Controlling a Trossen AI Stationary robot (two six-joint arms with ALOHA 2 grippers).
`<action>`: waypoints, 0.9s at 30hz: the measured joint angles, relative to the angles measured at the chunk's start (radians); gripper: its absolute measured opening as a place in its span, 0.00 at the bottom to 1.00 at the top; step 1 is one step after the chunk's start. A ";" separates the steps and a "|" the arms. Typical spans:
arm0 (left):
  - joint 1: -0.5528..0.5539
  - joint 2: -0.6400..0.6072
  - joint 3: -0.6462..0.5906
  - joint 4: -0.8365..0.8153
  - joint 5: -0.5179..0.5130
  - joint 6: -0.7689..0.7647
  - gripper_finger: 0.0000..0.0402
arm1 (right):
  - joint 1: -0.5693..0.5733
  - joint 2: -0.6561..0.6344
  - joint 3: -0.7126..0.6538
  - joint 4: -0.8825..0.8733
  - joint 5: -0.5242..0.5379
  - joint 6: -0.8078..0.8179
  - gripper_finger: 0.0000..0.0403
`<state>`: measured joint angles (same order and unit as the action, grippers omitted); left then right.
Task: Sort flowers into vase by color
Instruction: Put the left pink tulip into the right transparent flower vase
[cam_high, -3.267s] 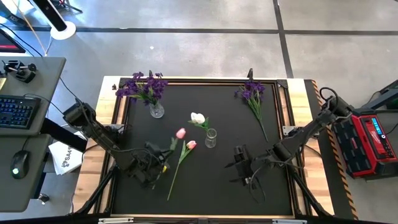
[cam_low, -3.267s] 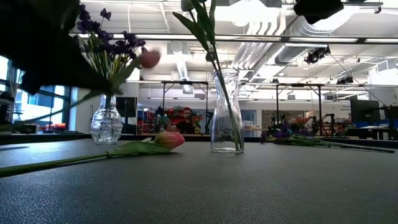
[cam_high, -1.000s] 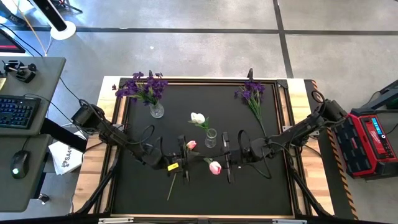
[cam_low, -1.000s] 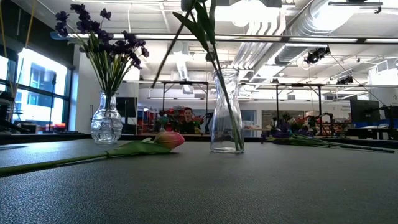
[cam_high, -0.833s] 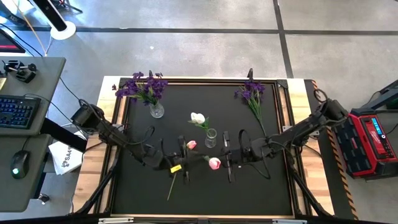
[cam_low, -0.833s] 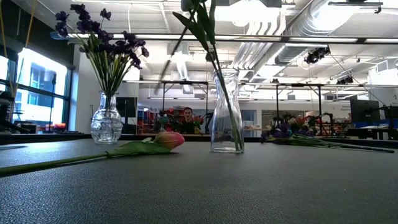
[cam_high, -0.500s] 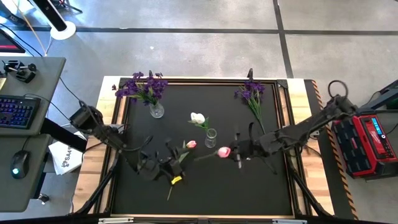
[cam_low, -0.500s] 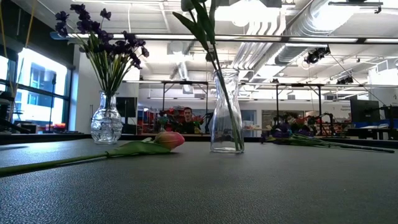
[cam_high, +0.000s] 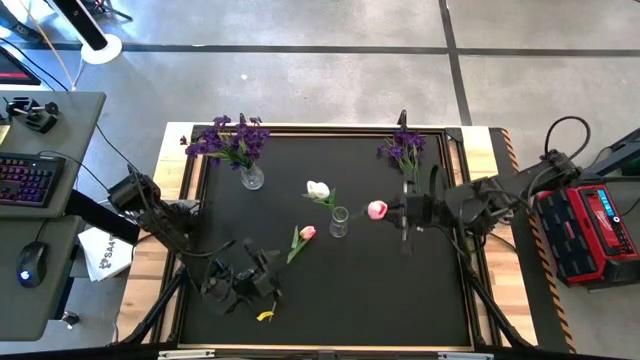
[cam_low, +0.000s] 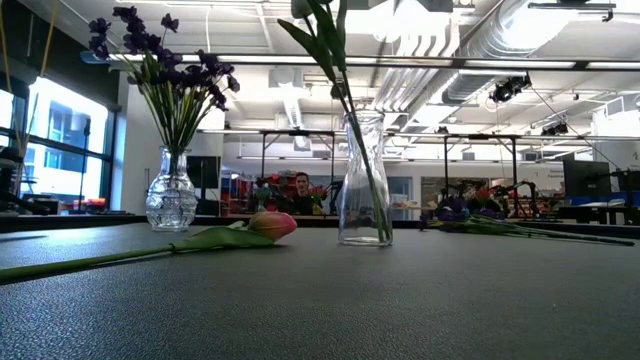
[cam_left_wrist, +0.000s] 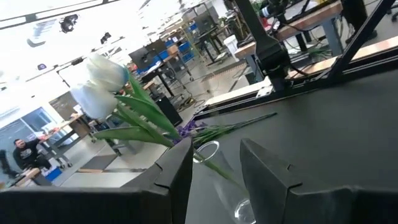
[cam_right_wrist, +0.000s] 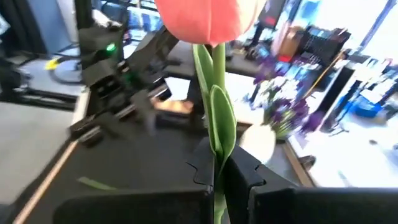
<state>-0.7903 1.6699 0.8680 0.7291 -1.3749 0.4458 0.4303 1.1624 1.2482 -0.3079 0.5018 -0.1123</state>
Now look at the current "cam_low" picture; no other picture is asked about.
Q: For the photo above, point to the smooth clear glass bottle vase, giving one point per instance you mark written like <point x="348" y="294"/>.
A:
<point x="357" y="200"/>

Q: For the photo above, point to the purple artificial flower bunch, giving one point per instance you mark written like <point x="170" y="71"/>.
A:
<point x="452" y="210"/>
<point x="175" y="100"/>

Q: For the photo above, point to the black dome camera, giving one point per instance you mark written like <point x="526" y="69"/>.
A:
<point x="337" y="91"/>

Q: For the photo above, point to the person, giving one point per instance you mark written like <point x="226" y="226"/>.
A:
<point x="302" y="200"/>

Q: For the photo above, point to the silver ceiling air duct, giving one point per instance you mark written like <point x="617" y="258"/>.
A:
<point x="500" y="35"/>

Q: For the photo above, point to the black background rig frame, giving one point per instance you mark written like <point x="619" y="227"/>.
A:
<point x="297" y="133"/>
<point x="480" y="136"/>

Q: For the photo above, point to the wide black monitor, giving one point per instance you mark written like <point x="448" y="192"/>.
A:
<point x="585" y="177"/>

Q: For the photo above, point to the pink and yellow tulip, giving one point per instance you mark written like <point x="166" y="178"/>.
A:
<point x="272" y="225"/>

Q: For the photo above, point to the black monitor on stand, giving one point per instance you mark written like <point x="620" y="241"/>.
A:
<point x="202" y="172"/>

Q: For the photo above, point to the black ceiling camera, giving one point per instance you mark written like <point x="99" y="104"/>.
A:
<point x="510" y="89"/>
<point x="555" y="129"/>

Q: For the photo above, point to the textured round clear glass vase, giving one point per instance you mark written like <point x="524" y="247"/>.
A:
<point x="171" y="200"/>

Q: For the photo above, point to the black table mat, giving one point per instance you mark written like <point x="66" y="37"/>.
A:
<point x="320" y="310"/>

